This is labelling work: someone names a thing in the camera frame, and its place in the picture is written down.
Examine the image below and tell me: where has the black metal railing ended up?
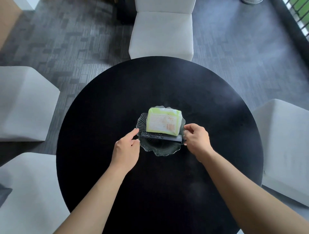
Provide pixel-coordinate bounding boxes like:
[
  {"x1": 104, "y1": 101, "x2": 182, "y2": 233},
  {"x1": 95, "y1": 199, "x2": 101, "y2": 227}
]
[{"x1": 281, "y1": 0, "x2": 309, "y2": 38}]

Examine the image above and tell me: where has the person's left forearm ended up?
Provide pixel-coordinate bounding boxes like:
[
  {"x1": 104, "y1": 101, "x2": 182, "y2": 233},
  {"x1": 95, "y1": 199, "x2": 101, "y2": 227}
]
[{"x1": 54, "y1": 165, "x2": 133, "y2": 234}]

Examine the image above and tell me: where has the white upholstered chair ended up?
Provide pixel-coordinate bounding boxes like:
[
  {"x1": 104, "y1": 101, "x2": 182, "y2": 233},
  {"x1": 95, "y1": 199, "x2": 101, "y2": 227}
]
[
  {"x1": 0, "y1": 152, "x2": 71, "y2": 234},
  {"x1": 0, "y1": 66, "x2": 60, "y2": 142},
  {"x1": 128, "y1": 0, "x2": 196, "y2": 62},
  {"x1": 251, "y1": 99, "x2": 309, "y2": 208}
]

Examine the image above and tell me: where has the black remote control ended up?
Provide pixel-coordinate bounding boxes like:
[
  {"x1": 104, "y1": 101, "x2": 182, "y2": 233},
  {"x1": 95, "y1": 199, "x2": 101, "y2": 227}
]
[{"x1": 139, "y1": 131, "x2": 182, "y2": 143}]

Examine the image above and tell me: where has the person's left hand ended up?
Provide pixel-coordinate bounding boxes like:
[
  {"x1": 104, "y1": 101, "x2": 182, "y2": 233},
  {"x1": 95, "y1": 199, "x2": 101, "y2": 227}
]
[{"x1": 109, "y1": 128, "x2": 141, "y2": 173}]

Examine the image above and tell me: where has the clear flower-shaped glass plate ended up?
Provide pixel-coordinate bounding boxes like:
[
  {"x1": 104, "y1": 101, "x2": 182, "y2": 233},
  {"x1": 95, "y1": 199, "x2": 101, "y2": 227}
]
[{"x1": 137, "y1": 106, "x2": 186, "y2": 157}]

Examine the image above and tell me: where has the person's right hand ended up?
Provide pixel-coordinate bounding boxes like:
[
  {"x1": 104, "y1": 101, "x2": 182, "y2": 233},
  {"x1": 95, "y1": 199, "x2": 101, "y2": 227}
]
[{"x1": 183, "y1": 123, "x2": 215, "y2": 163}]

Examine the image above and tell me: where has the brown cardboard panel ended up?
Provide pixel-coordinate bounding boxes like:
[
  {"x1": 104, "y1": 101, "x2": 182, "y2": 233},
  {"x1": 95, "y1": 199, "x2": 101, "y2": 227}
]
[{"x1": 0, "y1": 0, "x2": 23, "y2": 50}]

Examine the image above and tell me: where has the green tissue pack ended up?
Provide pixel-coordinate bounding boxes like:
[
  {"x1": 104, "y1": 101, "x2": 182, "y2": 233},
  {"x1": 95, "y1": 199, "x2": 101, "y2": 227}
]
[{"x1": 146, "y1": 107, "x2": 182, "y2": 137}]

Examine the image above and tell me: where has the person's right forearm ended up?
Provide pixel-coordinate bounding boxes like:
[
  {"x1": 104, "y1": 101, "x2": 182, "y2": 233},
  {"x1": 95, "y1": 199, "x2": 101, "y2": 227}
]
[{"x1": 196, "y1": 150, "x2": 309, "y2": 234}]

